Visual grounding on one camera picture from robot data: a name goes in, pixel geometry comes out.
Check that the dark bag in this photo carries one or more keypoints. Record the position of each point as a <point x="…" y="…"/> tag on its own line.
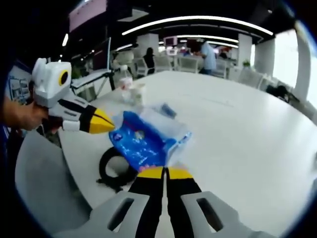
<point x="282" y="93"/>

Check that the white plastic chair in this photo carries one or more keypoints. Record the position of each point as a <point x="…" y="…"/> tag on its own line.
<point x="42" y="178"/>

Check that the curved ceiling light strip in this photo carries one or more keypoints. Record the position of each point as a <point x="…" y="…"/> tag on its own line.
<point x="198" y="18"/>

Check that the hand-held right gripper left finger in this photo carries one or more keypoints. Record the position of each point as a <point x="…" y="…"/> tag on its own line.
<point x="146" y="198"/>

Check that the blue tissue pack item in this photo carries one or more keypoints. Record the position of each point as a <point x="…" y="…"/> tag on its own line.
<point x="141" y="143"/>

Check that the large dark monitor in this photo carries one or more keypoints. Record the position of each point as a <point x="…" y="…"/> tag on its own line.
<point x="101" y="55"/>

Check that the hanging pink screen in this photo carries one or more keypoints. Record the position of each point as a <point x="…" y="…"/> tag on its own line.
<point x="86" y="15"/>

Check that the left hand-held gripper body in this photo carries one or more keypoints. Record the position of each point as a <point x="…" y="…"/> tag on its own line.
<point x="49" y="84"/>

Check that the blue display board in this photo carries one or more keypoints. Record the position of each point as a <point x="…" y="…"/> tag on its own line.
<point x="17" y="85"/>

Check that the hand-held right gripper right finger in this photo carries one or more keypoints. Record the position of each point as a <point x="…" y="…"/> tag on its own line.
<point x="183" y="198"/>

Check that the green potted plant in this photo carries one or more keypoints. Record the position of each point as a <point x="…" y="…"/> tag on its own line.
<point x="246" y="63"/>

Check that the clear water bottle item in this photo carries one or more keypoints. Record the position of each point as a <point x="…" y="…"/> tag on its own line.
<point x="125" y="84"/>

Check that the black tripod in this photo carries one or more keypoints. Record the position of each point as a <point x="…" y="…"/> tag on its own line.
<point x="111" y="81"/>

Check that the person's left hand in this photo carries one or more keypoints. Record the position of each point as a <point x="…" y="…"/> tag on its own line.
<point x="24" y="116"/>

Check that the white table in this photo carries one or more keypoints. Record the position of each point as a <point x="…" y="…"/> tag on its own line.
<point x="235" y="148"/>

